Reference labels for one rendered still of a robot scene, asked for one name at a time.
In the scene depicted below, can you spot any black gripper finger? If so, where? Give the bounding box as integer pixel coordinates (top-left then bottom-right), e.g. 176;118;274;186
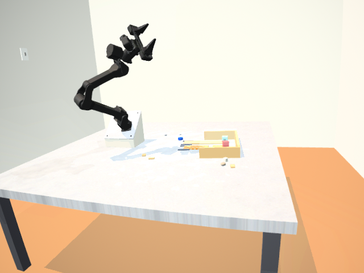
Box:
141;38;156;55
132;23;149;34

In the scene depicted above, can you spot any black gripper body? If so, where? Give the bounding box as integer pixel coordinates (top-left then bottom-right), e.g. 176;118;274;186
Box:
127;25;153;61

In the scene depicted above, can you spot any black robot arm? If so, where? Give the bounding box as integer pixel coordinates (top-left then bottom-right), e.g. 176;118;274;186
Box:
73;34;137;132

